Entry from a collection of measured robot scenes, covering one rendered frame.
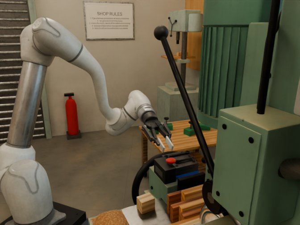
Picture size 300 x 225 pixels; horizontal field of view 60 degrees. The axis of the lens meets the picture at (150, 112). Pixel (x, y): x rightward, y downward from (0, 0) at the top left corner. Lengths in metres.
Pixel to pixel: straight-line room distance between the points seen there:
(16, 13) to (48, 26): 2.41
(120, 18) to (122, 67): 0.63
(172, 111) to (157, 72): 1.01
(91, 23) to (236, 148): 3.24
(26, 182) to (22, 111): 0.32
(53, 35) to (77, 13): 2.44
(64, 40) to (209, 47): 0.67
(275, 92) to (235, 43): 0.16
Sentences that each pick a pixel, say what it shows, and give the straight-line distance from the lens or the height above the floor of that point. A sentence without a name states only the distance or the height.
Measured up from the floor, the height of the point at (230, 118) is 1.29.
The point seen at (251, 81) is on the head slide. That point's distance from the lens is 0.51.
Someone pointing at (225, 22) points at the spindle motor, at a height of 1.42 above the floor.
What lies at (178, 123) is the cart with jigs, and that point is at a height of 0.53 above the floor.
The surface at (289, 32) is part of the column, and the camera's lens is 0.41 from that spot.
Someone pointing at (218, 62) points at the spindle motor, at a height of 1.34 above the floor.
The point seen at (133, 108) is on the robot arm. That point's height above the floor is 1.00.
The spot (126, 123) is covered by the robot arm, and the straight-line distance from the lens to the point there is 1.41.
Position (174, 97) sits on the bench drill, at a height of 0.66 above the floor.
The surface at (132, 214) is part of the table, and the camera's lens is 0.81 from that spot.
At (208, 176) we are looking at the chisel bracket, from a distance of 0.73.
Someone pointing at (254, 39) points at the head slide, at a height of 1.39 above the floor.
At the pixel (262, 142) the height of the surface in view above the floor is 1.28.
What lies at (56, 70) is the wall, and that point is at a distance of 3.54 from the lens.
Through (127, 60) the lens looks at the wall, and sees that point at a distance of 3.63.
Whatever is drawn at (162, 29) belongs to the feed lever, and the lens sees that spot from 0.63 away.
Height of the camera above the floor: 1.41
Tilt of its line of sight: 18 degrees down
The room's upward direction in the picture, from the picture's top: straight up
